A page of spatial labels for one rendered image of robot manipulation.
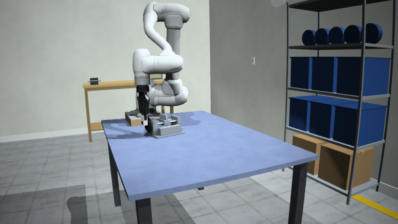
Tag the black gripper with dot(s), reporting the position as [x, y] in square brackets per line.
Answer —
[143, 102]

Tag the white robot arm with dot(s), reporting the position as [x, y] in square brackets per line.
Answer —
[172, 92]

